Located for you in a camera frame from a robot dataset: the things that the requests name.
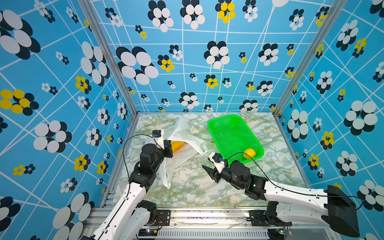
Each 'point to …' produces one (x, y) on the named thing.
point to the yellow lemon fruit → (251, 152)
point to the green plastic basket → (232, 136)
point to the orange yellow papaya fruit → (177, 145)
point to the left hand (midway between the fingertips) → (171, 139)
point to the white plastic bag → (193, 144)
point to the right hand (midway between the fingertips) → (206, 162)
